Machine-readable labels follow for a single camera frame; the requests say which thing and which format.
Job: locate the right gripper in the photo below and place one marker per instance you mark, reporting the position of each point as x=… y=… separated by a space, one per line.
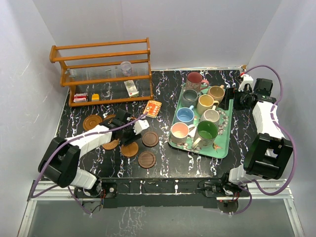
x=230 y=95

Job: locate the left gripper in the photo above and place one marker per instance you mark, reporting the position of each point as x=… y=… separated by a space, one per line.
x=132 y=137

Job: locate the orange wooden coaster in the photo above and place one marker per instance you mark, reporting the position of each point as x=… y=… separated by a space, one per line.
x=129 y=150

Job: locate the dark walnut coaster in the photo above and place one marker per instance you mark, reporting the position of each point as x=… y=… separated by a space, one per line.
x=147 y=159
x=150 y=139

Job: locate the orange patterned card pack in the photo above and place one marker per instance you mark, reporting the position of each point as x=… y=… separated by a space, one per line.
x=152 y=108

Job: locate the green floral tray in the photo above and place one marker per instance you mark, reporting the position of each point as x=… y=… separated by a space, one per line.
x=221 y=143

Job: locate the green mug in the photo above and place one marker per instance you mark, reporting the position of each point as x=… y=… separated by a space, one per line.
x=205 y=135

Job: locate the blue mug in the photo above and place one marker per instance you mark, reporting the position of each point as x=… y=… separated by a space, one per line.
x=186 y=115

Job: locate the wooden shelf rack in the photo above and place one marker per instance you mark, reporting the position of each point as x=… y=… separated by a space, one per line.
x=95 y=68

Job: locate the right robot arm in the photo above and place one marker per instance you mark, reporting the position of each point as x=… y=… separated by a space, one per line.
x=270 y=151

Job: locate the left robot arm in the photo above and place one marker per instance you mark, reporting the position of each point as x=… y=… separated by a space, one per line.
x=60 y=163

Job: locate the clear plastic cup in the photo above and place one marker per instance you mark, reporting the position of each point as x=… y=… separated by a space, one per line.
x=126 y=68

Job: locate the tan brown mug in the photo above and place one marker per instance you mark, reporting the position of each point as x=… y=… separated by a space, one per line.
x=217 y=93

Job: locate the yellow mug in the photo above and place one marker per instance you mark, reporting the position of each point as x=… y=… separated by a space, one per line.
x=206 y=102

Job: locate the white beige mug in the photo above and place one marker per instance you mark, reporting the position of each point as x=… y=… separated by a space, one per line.
x=211 y=115

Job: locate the maroon mug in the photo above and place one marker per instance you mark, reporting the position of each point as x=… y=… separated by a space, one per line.
x=196 y=82

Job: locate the grey mug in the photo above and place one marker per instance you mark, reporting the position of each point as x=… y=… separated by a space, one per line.
x=190 y=98

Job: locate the white green small box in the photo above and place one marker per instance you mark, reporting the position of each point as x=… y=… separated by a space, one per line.
x=131 y=88

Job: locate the yellow small block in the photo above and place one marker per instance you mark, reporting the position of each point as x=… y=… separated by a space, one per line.
x=95 y=97

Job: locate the pink mug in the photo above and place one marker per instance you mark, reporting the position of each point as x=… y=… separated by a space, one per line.
x=179 y=132

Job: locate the red white small box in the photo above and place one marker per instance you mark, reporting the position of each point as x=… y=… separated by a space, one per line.
x=80 y=97

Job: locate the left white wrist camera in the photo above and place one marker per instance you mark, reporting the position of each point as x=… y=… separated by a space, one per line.
x=140 y=126

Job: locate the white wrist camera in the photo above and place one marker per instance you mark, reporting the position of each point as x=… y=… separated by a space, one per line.
x=140 y=126
x=245 y=81

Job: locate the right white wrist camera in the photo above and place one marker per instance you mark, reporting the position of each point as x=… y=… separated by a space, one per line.
x=245 y=81

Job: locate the black front base frame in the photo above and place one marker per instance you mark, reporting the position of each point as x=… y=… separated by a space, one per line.
x=165 y=192

